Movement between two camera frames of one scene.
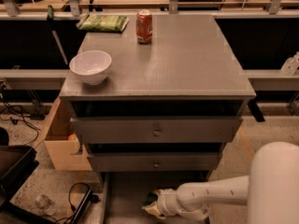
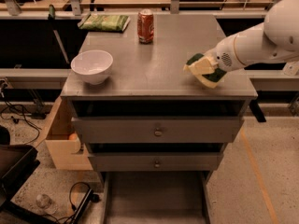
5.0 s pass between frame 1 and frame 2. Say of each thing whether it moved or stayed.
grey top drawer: stayed
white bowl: stayed
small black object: moved
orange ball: stayed
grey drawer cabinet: stayed
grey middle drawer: stayed
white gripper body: moved
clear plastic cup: stayed
